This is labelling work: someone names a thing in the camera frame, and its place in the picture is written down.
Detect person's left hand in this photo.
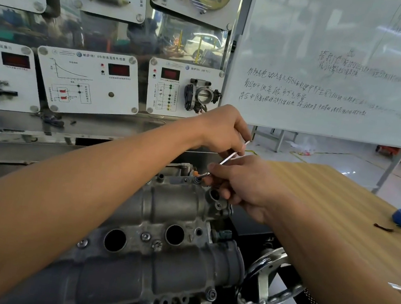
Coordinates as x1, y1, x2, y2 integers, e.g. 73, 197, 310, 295
189, 99, 258, 163

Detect person's right hand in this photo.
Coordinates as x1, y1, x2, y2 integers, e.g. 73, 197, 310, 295
197, 147, 292, 227

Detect silver hex key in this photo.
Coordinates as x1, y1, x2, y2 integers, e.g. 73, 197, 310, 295
196, 132, 252, 188

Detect grey metal engine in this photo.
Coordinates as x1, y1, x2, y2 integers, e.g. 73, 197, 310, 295
0, 136, 262, 304

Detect person's right forearm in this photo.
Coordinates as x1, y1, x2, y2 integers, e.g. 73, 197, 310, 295
248, 191, 401, 304

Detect person's left forearm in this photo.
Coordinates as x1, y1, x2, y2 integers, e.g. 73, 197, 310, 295
0, 85, 210, 304

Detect black throttle body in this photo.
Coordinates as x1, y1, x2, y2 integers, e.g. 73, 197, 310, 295
180, 78, 223, 117

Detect crumpled white plastic bag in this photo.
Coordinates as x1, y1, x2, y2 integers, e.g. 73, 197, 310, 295
287, 132, 319, 157

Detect white panel throttle body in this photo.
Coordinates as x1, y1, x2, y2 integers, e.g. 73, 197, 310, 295
141, 56, 227, 125

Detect chrome handwheel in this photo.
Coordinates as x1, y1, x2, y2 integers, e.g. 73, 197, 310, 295
235, 241, 313, 304

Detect white panel curve graph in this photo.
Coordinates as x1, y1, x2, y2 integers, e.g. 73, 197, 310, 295
28, 40, 148, 126

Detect large whiteboard on stand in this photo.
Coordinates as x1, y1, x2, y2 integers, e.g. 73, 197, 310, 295
210, 0, 401, 198

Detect white panel black lever sensor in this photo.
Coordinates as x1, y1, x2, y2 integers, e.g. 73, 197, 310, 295
0, 41, 51, 120

